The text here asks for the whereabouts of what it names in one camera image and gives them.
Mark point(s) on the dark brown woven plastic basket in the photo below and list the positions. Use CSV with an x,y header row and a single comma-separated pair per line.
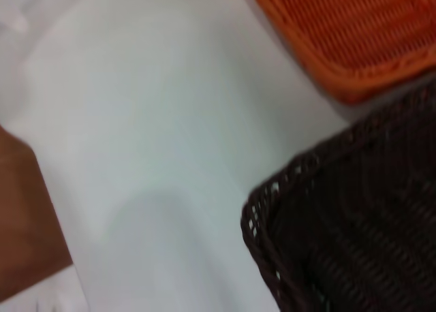
x,y
357,223

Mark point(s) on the orange woven plastic basket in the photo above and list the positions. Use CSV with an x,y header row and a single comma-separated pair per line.
x,y
357,29

